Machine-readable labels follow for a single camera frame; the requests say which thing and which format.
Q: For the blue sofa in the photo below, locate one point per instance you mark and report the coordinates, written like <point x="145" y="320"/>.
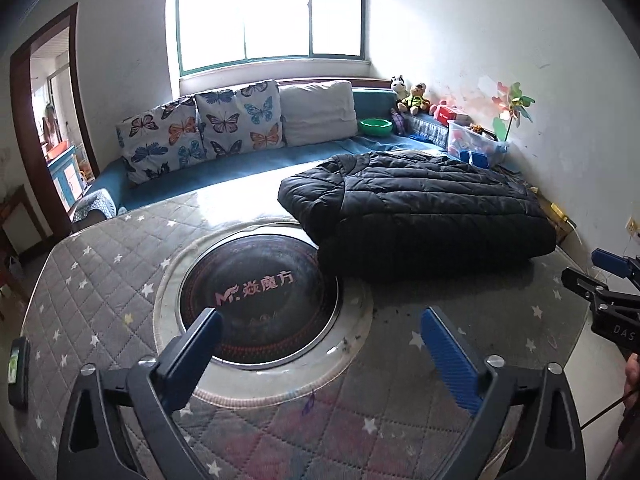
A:
<point x="310" y="157"/>

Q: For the brown door frame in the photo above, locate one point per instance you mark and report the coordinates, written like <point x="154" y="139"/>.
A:
<point x="22" y="160"/>

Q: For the person's right hand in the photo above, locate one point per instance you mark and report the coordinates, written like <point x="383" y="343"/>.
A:
<point x="633" y="375"/>

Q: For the grey star quilted table cover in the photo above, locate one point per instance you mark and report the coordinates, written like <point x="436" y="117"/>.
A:
<point x="100" y="300"/>

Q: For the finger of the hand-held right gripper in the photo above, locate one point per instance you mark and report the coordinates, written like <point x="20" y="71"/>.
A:
<point x="582" y="285"/>
<point x="610" y="261"/>

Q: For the blue cabinet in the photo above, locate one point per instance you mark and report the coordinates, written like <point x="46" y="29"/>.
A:
<point x="65" y="175"/>

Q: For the large butterfly print pillow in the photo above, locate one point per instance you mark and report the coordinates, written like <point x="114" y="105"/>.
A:
<point x="160" y="142"/>

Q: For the cow plush toy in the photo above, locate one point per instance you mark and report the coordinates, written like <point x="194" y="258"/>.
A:
<point x="399" y="87"/>

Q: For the white pillow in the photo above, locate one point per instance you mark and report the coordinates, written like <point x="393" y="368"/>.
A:
<point x="317" y="112"/>

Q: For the bear plush toy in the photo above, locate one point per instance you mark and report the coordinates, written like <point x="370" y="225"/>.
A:
<point x="415" y="99"/>

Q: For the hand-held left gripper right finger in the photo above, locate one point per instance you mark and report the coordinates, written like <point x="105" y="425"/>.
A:
<point x="450" y="355"/>

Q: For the wooden side cabinet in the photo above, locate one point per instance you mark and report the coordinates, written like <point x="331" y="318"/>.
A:
<point x="17" y="230"/>

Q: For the black puffer jacket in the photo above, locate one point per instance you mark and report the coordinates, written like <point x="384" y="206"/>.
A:
<point x="425" y="210"/>

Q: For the colourful pinwheel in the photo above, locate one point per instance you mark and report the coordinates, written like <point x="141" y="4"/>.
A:
<point x="512" y="105"/>

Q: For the white patterned cushion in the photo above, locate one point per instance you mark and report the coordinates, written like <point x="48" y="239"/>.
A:
<point x="97" y="205"/>

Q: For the black phone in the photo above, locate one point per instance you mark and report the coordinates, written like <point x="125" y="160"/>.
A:
<point x="19" y="375"/>

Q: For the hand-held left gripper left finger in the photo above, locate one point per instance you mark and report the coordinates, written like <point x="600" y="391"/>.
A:
<point x="195" y="345"/>

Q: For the clear plastic storage box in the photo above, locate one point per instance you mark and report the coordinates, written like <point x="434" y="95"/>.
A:
<point x="475" y="142"/>

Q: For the round black cooktop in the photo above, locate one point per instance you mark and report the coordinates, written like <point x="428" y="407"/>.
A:
<point x="260" y="290"/>

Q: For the window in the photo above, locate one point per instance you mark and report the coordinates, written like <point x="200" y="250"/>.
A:
<point x="270" y="15"/>

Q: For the green bowl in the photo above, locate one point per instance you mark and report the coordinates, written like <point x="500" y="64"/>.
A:
<point x="376" y="127"/>

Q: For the red box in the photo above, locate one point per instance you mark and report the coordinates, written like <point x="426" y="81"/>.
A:
<point x="450" y="114"/>

